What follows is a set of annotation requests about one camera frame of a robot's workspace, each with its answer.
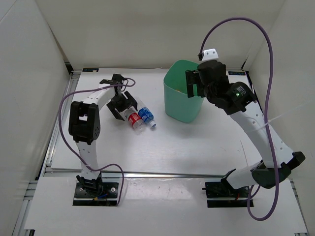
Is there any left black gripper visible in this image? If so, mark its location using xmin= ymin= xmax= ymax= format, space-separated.
xmin=106 ymin=90 xmax=137 ymax=120

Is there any red label plastic bottle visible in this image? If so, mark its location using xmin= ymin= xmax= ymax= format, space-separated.
xmin=124 ymin=107 xmax=144 ymax=135

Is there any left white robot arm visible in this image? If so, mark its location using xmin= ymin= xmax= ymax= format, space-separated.
xmin=68 ymin=74 xmax=137 ymax=197

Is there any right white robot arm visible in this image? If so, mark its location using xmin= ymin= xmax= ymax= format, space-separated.
xmin=185 ymin=60 xmax=306 ymax=197

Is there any green plastic bin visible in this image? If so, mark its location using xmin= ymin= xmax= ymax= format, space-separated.
xmin=163 ymin=60 xmax=204 ymax=123

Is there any blue label plastic bottle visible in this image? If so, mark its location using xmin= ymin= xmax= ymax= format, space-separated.
xmin=135 ymin=96 xmax=157 ymax=129

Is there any right blue corner label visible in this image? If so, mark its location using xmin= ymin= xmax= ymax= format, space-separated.
xmin=228 ymin=71 xmax=246 ymax=76

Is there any blue corner label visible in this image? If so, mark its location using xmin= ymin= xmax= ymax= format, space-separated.
xmin=228 ymin=71 xmax=246 ymax=76
xmin=82 ymin=68 xmax=99 ymax=73

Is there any left blue corner label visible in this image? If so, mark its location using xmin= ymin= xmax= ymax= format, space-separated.
xmin=82 ymin=68 xmax=99 ymax=73

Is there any white zip tie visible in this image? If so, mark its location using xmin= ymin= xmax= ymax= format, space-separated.
xmin=246 ymin=103 xmax=308 ymax=135

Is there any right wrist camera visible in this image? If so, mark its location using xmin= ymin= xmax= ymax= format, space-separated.
xmin=198 ymin=49 xmax=219 ymax=61

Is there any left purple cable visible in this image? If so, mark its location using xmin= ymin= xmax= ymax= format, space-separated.
xmin=59 ymin=77 xmax=136 ymax=206

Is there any purple cable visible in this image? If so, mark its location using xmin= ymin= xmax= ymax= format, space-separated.
xmin=197 ymin=17 xmax=281 ymax=220
xmin=59 ymin=77 xmax=136 ymax=206

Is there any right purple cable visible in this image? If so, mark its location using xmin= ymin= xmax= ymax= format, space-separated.
xmin=197 ymin=17 xmax=281 ymax=220

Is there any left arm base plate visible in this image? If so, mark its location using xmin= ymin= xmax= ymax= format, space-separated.
xmin=72 ymin=182 xmax=120 ymax=207

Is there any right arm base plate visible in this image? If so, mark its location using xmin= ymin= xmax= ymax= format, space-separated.
xmin=202 ymin=169 xmax=250 ymax=208

